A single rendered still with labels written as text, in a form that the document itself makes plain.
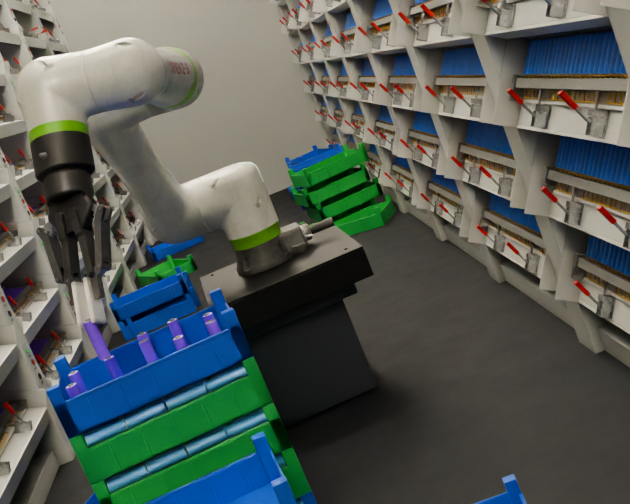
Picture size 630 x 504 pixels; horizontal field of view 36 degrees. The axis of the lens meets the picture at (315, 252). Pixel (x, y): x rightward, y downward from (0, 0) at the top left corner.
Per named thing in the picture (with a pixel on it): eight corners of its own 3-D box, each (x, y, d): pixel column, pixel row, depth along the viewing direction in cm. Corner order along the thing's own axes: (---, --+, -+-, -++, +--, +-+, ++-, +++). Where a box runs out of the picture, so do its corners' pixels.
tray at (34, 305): (60, 300, 329) (55, 260, 326) (25, 350, 269) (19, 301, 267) (-2, 305, 327) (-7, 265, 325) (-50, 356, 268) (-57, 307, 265)
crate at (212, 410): (254, 369, 170) (237, 328, 168) (273, 402, 150) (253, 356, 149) (93, 442, 166) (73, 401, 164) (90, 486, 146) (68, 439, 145)
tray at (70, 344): (83, 350, 333) (79, 311, 330) (54, 410, 273) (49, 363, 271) (23, 356, 331) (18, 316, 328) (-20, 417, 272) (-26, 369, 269)
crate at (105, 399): (237, 328, 168) (219, 286, 167) (253, 356, 149) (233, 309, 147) (73, 401, 164) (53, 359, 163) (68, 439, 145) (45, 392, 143)
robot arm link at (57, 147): (13, 144, 150) (61, 124, 146) (62, 158, 160) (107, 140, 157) (19, 181, 148) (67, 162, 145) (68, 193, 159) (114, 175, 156)
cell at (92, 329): (111, 353, 149) (93, 315, 147) (111, 356, 147) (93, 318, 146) (99, 358, 148) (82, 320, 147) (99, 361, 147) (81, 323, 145)
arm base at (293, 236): (332, 228, 243) (324, 206, 242) (343, 238, 229) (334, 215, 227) (235, 268, 241) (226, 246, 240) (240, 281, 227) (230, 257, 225)
